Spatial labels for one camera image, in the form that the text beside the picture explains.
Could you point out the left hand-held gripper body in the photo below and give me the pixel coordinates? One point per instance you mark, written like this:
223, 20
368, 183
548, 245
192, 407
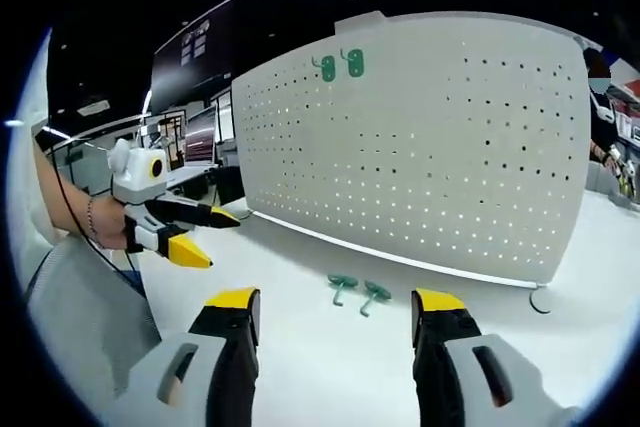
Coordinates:
135, 182

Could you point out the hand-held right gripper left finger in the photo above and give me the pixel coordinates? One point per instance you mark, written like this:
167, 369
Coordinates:
230, 327

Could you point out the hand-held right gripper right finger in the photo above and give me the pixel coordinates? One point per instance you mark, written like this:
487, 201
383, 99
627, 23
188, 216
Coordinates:
440, 332

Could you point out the green hook assembly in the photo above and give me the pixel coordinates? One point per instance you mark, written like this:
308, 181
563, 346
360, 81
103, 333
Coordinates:
328, 69
355, 63
342, 281
377, 291

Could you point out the white perforated mounting plate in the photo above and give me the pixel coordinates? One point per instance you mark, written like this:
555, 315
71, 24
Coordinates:
410, 157

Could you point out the person's left hand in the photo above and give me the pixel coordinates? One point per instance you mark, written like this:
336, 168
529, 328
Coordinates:
107, 222

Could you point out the black box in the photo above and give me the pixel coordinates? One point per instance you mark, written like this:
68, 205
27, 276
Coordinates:
230, 187

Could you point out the open silver laptop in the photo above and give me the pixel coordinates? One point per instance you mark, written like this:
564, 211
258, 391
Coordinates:
200, 137

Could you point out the ceiling air conditioner unit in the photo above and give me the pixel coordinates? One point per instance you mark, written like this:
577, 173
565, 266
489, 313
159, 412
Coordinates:
94, 107

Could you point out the grey mesh office chair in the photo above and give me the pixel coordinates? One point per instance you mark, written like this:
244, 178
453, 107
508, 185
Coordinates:
90, 322

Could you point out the white partition panel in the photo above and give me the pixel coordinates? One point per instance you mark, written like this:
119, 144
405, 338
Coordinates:
360, 22

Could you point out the large dark wall screen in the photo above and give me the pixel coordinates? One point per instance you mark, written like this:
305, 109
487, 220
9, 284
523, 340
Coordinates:
195, 47

